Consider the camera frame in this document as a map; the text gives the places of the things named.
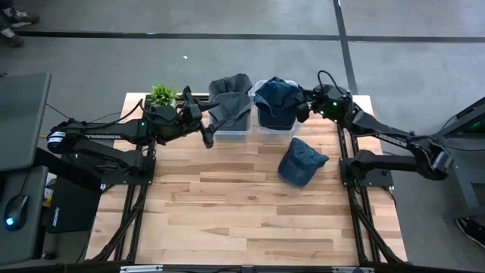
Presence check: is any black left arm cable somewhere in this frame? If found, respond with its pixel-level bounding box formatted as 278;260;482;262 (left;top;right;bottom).
85;99;152;128

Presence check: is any silver metal bracket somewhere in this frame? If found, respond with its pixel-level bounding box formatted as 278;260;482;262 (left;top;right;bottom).
120;265;164;273
332;266;375;273

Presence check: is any black desk beam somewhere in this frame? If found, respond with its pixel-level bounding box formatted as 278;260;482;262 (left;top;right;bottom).
34;146;104;193

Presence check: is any clear plastic bin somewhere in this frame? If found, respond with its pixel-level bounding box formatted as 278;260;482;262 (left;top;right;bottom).
206;78;253;143
252;79;300;143

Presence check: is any black side table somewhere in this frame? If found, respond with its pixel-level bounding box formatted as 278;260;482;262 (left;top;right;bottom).
431;96;485;221

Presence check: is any grey denim baseball cap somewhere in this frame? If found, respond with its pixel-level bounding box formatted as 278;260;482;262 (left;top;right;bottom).
208;73;254;96
209;91;253;133

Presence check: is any black aluminium table frame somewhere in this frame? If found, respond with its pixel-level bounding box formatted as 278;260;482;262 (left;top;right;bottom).
85;93;409;273

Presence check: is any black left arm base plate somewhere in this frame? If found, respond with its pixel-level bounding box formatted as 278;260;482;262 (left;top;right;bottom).
71;151;156;187

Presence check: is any grey desk panel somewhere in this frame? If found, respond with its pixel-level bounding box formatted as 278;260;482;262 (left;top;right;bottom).
0;165;49;266
0;72;52;172

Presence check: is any green plant in white pot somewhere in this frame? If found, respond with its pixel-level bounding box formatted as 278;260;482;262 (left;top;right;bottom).
150;83;179;108

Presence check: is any black Trossen box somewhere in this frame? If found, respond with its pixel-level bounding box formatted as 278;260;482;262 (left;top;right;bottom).
45;177;104;234

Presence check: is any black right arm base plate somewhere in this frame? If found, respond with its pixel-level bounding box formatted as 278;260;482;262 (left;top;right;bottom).
339;157;395;189

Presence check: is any person's shoe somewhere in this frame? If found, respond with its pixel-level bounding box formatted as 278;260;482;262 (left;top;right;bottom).
455;218;485;248
2;9;41;26
0;26;26;48

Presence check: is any black computer mouse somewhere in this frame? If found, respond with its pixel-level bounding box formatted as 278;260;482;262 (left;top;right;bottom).
3;193;30;231

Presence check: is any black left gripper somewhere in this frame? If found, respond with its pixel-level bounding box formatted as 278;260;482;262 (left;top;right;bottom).
151;100;232;149

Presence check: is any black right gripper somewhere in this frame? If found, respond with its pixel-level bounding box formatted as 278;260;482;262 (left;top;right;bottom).
296;86;334;124

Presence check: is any blue denim baseball cap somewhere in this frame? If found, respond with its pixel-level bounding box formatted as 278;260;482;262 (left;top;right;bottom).
277;136;330;189

